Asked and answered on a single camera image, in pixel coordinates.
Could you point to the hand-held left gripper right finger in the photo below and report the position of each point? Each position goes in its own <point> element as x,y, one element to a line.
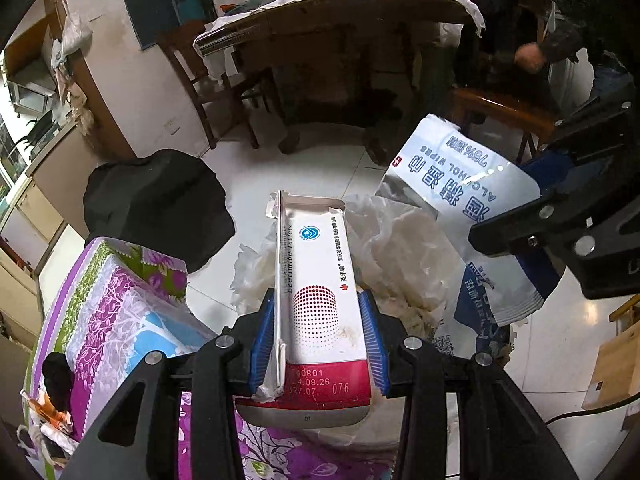
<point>374,345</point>

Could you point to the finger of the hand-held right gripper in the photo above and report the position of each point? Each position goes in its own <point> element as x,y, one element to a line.
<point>505,232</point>
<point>595,130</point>

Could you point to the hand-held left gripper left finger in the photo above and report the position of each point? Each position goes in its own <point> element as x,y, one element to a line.
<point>262,345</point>

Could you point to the white red medicine box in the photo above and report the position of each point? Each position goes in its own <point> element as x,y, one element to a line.
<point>320,300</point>

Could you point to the white blue wipes packet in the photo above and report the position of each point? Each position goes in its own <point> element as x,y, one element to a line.
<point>450,185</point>

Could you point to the bin with white plastic liner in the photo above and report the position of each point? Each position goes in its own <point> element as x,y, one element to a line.
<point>400,250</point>

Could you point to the wooden board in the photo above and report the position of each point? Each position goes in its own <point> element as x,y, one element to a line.
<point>627,310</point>

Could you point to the floral tablecloth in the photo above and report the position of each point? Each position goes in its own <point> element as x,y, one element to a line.
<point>115,310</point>

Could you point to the cardboard box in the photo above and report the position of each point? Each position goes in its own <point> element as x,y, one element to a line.
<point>612,365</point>

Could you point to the black cloth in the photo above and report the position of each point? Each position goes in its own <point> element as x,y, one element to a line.
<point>155,205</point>

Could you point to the black sock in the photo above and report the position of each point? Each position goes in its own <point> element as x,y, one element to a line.
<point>57,380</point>

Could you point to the orange white wrapper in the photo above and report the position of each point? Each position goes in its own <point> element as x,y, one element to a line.
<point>47,417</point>

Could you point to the wooden dining table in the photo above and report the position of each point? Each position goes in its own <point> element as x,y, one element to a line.
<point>345,60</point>

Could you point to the dark wooden chair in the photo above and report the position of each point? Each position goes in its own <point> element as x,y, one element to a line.
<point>220,85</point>

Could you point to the beige kitchen cabinets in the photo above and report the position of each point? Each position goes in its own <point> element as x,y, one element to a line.
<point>35,210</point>

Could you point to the brown wooden cabinet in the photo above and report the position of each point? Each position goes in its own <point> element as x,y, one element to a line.
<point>95,100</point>

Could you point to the white plastic bags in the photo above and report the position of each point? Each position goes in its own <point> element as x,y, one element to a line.
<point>72,35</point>

